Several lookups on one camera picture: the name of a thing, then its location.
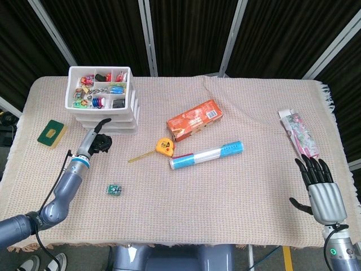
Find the grey white sneaker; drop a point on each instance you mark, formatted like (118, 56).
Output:
(28, 264)
(60, 261)

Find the clear plastic drawer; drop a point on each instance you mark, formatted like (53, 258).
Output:
(118, 124)

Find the beige woven tablecloth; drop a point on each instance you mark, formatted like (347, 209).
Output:
(197, 203)

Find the floral printed packet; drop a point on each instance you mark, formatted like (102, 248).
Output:
(299, 132)

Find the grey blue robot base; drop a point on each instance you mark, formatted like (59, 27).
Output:
(169, 259)

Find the black binder clip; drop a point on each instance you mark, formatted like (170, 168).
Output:
(118, 103)

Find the blue white cling film roll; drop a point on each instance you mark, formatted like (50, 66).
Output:
(206, 155)

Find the white metal partition post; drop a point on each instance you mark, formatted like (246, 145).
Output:
(148, 36)
(233, 36)
(9, 108)
(356, 166)
(332, 50)
(50, 28)

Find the yellow tape measure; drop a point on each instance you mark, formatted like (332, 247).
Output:
(165, 146)

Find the red white small packet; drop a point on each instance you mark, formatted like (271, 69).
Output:
(120, 76)

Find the orange biscuit box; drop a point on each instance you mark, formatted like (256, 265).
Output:
(191, 120)

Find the small green circuit board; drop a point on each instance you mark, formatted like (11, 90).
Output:
(113, 189)

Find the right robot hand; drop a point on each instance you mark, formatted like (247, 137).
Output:
(327, 201)

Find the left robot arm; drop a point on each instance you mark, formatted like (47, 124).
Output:
(65, 183)

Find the white organizer trays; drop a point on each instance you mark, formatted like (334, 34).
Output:
(97, 109)

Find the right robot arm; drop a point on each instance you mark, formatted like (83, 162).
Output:
(339, 251)

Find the small black block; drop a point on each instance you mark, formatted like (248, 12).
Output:
(99, 77)

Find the white table leg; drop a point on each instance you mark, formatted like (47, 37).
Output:
(251, 258)

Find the small red item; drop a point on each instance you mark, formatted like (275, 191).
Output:
(108, 76)

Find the green yellow sponge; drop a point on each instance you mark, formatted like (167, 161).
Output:
(52, 132)

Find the blue green small packet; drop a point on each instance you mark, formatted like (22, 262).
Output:
(115, 89)

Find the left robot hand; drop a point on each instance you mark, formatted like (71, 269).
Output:
(87, 141)

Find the metal binder clips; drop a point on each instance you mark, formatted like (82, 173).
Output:
(98, 91)

